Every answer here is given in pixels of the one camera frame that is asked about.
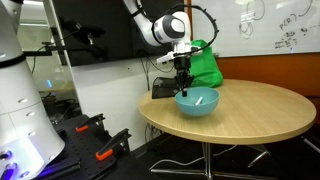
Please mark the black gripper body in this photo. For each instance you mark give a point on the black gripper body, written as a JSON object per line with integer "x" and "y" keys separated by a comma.
{"x": 182, "y": 66}

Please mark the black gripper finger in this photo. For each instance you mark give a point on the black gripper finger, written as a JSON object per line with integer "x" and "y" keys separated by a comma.
{"x": 181, "y": 84}
{"x": 185, "y": 87}

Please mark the teal plastic bowl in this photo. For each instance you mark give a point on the teal plastic bowl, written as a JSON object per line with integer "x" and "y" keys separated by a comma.
{"x": 196, "y": 109}

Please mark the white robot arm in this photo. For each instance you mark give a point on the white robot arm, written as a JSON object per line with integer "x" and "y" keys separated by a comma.
{"x": 166, "y": 28}

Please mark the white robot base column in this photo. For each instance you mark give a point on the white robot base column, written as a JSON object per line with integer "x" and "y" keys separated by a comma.
{"x": 23, "y": 110}

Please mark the black mesh desk tray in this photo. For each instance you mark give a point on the black mesh desk tray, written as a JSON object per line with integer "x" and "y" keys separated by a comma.
{"x": 163, "y": 88}

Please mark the white marker pen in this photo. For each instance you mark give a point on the white marker pen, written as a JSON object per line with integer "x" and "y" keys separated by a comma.
{"x": 198, "y": 101}

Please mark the green plastic bag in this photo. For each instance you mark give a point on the green plastic bag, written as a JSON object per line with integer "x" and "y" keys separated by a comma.
{"x": 206, "y": 70}

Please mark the metal table base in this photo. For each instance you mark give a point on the metal table base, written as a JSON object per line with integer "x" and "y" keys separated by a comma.
{"x": 207, "y": 160}

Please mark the whiteboard with writing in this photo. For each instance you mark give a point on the whiteboard with writing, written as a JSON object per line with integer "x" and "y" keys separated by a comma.
{"x": 260, "y": 33}

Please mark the black orange-tipped clamp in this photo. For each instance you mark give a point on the black orange-tipped clamp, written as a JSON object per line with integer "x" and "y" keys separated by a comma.
{"x": 113, "y": 142}
{"x": 89, "y": 122}

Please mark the black perforated mounting board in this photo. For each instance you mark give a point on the black perforated mounting board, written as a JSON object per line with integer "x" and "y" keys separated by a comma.
{"x": 83, "y": 150}

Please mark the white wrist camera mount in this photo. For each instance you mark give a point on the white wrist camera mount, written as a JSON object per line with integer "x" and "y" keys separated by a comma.
{"x": 164, "y": 58}

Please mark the black wall monitor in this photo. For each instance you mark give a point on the black wall monitor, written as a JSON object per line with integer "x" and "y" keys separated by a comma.
{"x": 116, "y": 33}

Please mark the black camera on boom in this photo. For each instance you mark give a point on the black camera on boom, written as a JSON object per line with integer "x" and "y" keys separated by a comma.
{"x": 83, "y": 33}

